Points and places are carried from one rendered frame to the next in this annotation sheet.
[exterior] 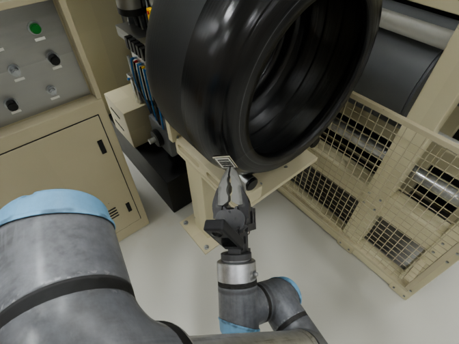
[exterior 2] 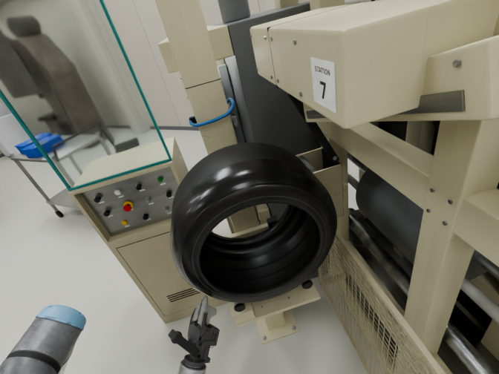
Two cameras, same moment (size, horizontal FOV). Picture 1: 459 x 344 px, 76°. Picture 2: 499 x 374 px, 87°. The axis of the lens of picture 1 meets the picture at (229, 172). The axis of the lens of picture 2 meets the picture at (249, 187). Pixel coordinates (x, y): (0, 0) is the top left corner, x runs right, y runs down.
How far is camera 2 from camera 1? 63 cm
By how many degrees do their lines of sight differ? 31
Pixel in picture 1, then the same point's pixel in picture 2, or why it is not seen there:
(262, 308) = not seen: outside the picture
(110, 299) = (33, 364)
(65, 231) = (44, 328)
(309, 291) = not seen: outside the picture
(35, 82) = (159, 205)
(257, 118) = (274, 252)
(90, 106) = not seen: hidden behind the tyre
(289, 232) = (344, 352)
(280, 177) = (279, 305)
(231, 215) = (194, 330)
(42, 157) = (157, 245)
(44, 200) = (50, 311)
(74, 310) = (18, 363)
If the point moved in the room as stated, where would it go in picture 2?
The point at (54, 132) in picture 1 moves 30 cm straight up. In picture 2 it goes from (165, 232) to (144, 193)
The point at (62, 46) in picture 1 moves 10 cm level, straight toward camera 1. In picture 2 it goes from (174, 187) to (171, 197)
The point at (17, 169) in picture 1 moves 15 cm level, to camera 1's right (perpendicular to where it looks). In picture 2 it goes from (144, 251) to (161, 256)
